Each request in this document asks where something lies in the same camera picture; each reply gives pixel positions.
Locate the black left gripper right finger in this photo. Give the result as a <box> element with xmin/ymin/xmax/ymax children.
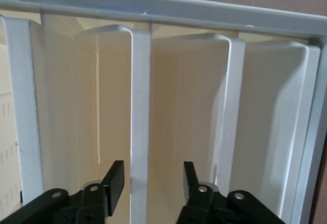
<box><xmin>176</xmin><ymin>161</ymin><xmax>284</xmax><ymax>224</ymax></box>

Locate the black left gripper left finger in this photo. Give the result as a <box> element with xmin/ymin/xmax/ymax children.
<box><xmin>0</xmin><ymin>160</ymin><xmax>125</xmax><ymax>224</ymax></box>

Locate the white drawer cabinet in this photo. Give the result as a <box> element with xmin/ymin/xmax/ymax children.
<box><xmin>0</xmin><ymin>0</ymin><xmax>327</xmax><ymax>224</ymax></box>

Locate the white plastic drawer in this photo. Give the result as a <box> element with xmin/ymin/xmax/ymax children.
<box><xmin>0</xmin><ymin>14</ymin><xmax>45</xmax><ymax>204</ymax></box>
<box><xmin>40</xmin><ymin>13</ymin><xmax>152</xmax><ymax>224</ymax></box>

